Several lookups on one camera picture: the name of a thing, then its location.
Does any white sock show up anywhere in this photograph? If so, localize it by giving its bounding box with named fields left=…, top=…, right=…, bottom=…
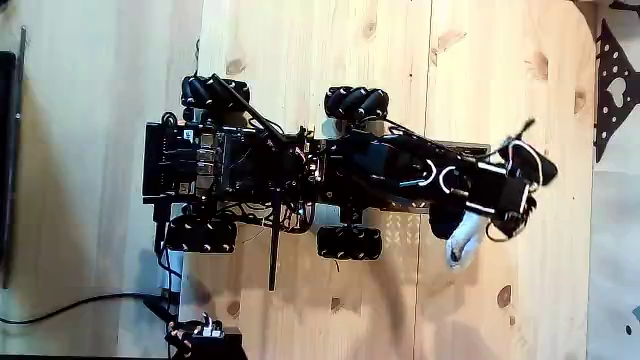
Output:
left=444, top=211, right=493, bottom=272

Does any black rounded block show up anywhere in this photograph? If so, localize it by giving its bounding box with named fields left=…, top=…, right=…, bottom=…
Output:
left=428, top=202, right=467, bottom=242

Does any black mecanum wheel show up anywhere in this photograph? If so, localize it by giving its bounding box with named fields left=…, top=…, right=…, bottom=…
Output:
left=180, top=74, right=251, bottom=110
left=164, top=218, right=239, bottom=255
left=323, top=86, right=391, bottom=123
left=316, top=224, right=384, bottom=262

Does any black perforated heart plate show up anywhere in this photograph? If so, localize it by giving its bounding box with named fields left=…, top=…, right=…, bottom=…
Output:
left=593, top=18, right=640, bottom=164

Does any black antenna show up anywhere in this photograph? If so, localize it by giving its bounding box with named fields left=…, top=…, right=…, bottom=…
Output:
left=210, top=72, right=290, bottom=147
left=267, top=189, right=282, bottom=292

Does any black flat panel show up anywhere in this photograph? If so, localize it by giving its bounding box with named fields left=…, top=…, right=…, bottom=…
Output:
left=0, top=27, right=27, bottom=291

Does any black oval wrist camera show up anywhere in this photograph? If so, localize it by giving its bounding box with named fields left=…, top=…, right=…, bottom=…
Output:
left=498, top=141, right=560, bottom=188

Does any red white servo cable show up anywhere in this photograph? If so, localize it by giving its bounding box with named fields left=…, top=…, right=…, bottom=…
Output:
left=505, top=138, right=545, bottom=187

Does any black camera cable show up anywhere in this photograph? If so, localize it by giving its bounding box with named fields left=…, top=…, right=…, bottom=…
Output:
left=382, top=117, right=537, bottom=161

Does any black power cable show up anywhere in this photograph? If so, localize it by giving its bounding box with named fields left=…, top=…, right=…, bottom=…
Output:
left=0, top=199, right=184, bottom=327

